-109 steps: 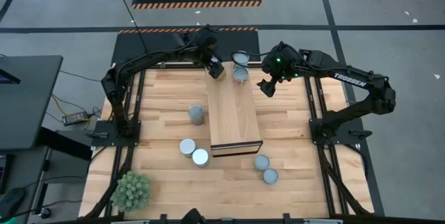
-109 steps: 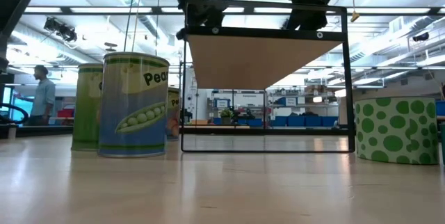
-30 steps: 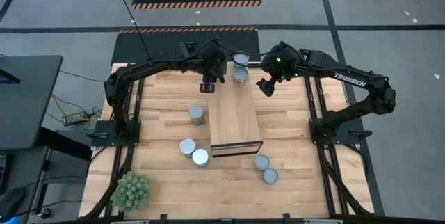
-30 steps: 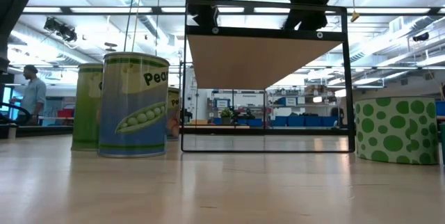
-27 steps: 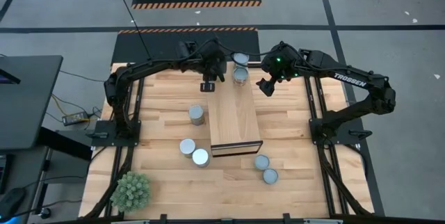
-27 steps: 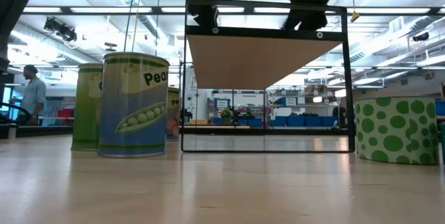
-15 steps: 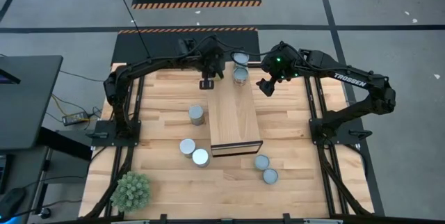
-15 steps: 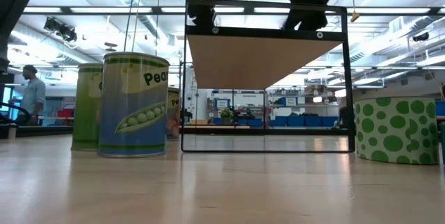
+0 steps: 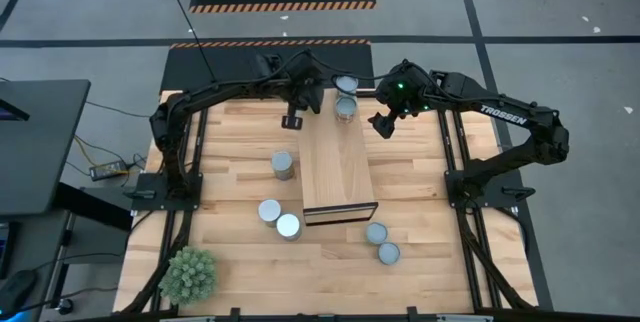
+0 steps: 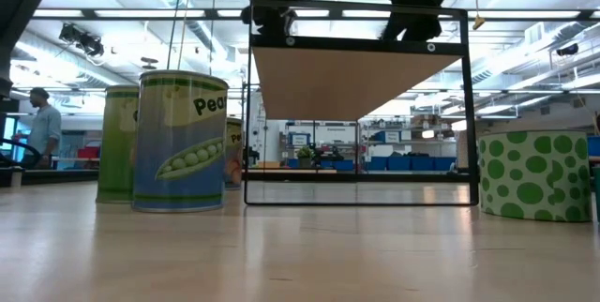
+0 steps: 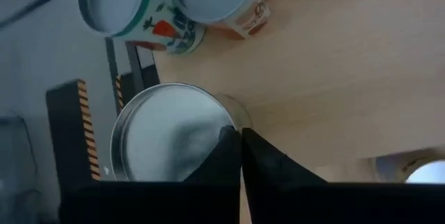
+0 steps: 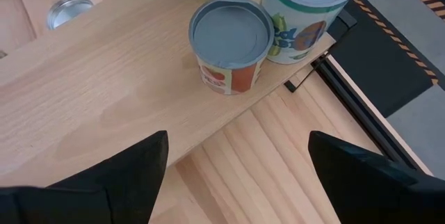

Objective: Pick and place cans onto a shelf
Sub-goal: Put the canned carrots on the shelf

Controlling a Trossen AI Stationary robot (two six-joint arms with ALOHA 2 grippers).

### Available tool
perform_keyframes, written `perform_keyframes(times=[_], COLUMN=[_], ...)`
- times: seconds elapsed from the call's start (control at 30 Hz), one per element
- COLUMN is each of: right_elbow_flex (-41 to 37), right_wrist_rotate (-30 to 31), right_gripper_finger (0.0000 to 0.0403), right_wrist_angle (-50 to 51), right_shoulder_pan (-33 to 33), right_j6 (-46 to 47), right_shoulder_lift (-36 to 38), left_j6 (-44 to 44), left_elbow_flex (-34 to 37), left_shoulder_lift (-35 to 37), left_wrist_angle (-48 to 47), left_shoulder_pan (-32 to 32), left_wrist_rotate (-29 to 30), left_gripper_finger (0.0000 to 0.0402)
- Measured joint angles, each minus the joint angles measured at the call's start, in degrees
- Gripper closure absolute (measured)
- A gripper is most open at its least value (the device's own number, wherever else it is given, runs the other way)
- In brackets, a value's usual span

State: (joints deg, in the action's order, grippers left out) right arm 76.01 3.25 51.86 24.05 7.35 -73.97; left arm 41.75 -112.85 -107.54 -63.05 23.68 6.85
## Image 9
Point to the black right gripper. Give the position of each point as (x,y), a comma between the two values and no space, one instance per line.
(400,94)

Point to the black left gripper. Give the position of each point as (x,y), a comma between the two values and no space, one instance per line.
(305,84)

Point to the tin can blue-grey lid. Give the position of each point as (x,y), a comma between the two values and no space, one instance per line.
(389,253)
(346,83)
(345,107)
(376,233)

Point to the tin can silver top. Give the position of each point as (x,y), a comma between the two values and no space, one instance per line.
(282,162)
(269,210)
(288,225)

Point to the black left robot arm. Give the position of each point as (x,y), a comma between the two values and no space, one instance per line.
(172,127)

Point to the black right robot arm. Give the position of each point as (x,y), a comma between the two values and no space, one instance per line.
(500,112)

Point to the black mat one striped edge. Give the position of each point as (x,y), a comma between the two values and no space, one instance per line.
(225,64)

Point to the green artificial plant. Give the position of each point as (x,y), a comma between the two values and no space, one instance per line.
(189,274)

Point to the black power adapter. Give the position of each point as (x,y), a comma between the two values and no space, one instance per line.
(107,170)

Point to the black desk support beam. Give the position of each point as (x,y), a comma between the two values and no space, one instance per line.
(95,204)

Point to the black desk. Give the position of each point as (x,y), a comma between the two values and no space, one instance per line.
(40,147)

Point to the dark screen device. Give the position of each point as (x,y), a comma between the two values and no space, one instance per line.
(10,110)

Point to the black aluminium table frame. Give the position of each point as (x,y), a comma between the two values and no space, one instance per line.
(203,132)

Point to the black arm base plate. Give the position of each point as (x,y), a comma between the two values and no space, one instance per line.
(150,197)
(495,194)

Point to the black frame clamp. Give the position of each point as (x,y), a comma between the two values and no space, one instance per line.
(412,312)
(235,313)

